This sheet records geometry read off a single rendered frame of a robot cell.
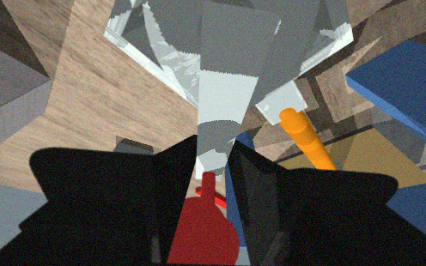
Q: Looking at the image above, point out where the red flat bar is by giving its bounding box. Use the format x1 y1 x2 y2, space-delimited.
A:
195 187 226 209

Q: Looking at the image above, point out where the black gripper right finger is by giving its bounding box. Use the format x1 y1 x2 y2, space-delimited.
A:
228 139 399 266

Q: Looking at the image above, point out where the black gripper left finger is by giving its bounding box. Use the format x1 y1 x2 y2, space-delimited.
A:
29 135 198 263

